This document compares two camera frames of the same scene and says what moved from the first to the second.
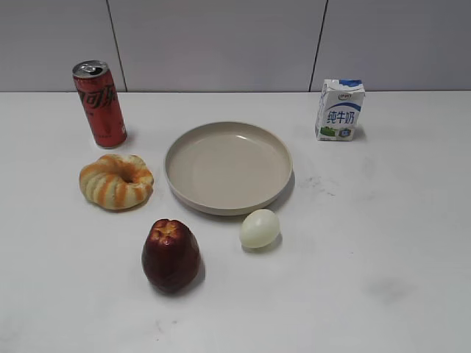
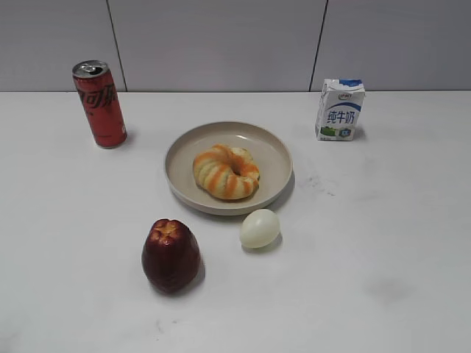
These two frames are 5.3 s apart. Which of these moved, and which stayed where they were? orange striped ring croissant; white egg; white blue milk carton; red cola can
Moved: orange striped ring croissant
Stayed: white egg; red cola can; white blue milk carton
